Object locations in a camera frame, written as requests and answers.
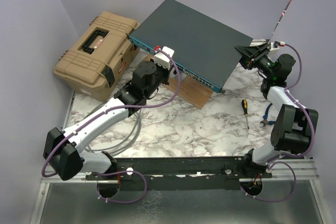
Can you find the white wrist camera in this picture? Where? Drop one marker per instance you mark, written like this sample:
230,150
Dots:
276,45
162,57

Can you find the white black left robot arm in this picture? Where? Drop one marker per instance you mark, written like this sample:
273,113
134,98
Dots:
65,151

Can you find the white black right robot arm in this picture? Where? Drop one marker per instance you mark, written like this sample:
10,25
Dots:
293,133

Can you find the tan plastic tool case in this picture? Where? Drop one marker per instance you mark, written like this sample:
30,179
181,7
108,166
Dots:
96,62

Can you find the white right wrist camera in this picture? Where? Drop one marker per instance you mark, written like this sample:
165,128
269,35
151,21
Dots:
276,45

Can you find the yellow black screwdriver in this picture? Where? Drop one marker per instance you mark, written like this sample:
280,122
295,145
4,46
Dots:
245,110

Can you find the wooden base board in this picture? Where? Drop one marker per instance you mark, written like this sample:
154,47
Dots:
194,92

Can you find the blue handled pliers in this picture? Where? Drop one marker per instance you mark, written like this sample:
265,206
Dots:
265,120

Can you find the dark blue network switch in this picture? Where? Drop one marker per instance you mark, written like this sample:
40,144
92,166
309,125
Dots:
204,49

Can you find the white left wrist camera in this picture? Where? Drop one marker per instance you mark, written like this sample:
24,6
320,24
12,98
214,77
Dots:
162,57

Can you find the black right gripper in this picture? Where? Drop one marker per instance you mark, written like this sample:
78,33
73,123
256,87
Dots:
254,53

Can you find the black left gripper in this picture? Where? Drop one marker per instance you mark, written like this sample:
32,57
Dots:
166,71

